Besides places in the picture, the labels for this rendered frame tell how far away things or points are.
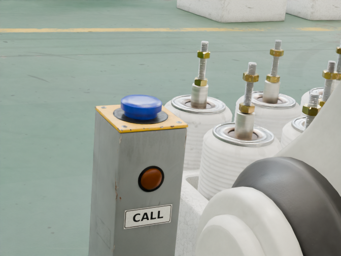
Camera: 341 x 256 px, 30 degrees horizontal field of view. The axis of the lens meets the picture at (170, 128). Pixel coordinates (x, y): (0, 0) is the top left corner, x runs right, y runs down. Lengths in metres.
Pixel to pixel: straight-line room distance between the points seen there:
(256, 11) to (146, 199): 2.54
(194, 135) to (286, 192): 0.48
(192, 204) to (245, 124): 0.11
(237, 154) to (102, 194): 0.18
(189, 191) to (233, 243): 0.42
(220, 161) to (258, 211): 0.39
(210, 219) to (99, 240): 0.27
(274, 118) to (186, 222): 0.22
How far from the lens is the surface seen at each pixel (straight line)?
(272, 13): 3.18
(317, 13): 3.37
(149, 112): 0.60
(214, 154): 0.75
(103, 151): 0.62
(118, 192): 0.60
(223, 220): 0.38
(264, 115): 0.89
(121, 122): 0.60
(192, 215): 0.75
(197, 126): 0.84
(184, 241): 0.78
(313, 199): 0.36
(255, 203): 0.36
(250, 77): 0.75
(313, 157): 0.38
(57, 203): 1.13
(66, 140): 1.41
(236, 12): 3.03
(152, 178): 0.60
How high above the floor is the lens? 0.51
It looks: 20 degrees down
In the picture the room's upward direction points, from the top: 5 degrees clockwise
